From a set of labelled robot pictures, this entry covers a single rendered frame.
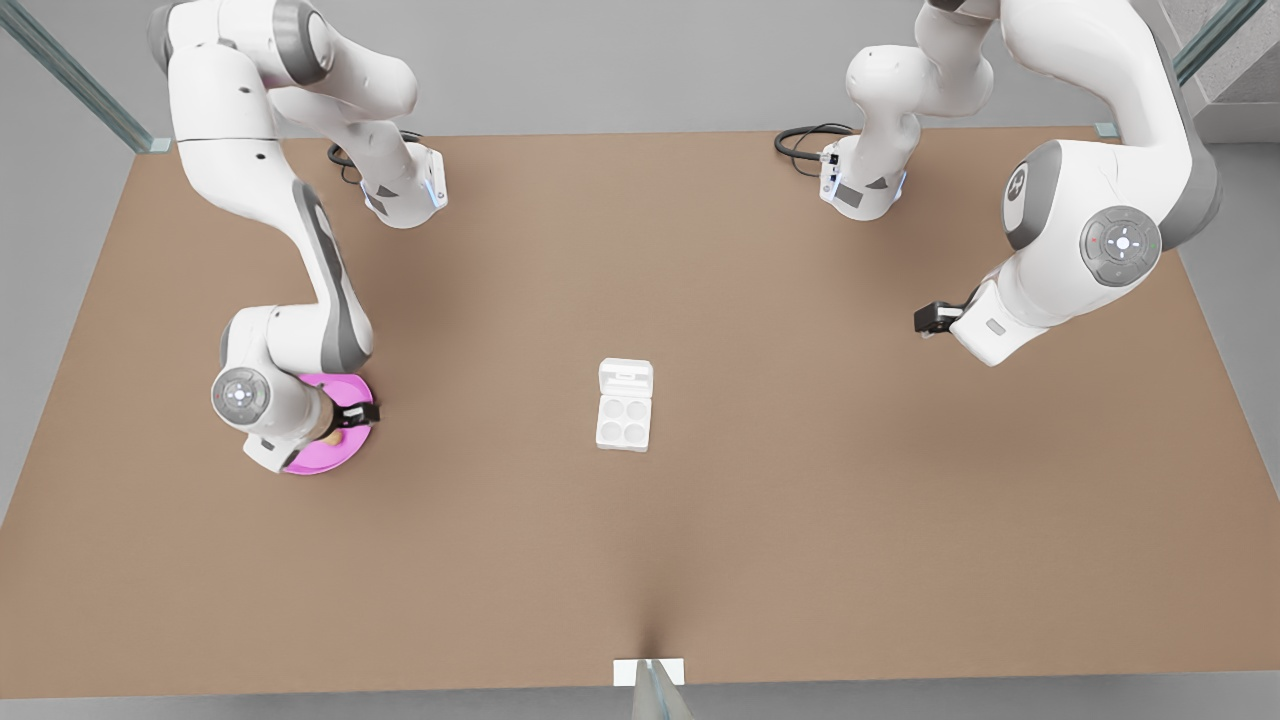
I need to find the white egg box lid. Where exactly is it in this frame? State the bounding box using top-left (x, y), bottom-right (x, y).
top-left (598, 358), bottom-right (654, 400)

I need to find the pink round plate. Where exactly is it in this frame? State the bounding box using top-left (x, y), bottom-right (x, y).
top-left (282, 373), bottom-right (375, 476)

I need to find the white egg box base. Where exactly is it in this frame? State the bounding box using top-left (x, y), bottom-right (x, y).
top-left (596, 393), bottom-right (653, 453)

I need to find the silver frame post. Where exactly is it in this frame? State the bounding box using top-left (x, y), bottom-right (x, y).
top-left (613, 657), bottom-right (695, 720)
top-left (0, 0), bottom-right (173, 154)
top-left (1094, 0), bottom-right (1267, 139)

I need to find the black cable loop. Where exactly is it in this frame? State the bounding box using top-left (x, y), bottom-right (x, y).
top-left (327, 130), bottom-right (425, 187)
top-left (774, 123), bottom-right (855, 180)

